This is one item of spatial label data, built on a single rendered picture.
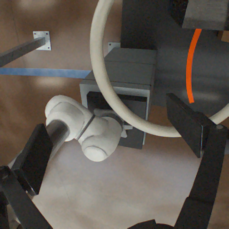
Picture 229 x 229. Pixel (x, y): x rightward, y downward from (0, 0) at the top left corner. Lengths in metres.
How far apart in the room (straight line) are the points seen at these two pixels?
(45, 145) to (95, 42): 0.27
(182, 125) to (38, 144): 0.13
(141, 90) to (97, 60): 0.58
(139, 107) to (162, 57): 0.85
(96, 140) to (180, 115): 0.67
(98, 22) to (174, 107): 0.28
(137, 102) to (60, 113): 0.39
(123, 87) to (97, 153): 0.38
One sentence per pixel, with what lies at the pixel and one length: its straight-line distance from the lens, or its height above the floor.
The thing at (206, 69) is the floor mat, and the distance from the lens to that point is 1.77.
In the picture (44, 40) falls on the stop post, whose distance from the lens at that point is 2.03.
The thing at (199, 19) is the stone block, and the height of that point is 0.65.
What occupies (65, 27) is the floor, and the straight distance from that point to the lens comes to 1.89.
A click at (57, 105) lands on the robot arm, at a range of 0.84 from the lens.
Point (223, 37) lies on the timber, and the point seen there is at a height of 0.13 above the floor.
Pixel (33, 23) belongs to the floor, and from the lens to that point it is 2.09.
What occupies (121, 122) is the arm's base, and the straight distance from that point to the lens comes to 0.97.
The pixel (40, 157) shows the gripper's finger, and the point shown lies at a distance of 0.17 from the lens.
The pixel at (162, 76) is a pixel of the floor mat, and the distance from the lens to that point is 1.76.
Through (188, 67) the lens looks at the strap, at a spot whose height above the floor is 0.02.
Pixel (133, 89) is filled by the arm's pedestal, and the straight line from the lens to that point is 0.96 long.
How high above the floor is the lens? 1.64
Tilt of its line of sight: 52 degrees down
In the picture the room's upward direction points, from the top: 156 degrees counter-clockwise
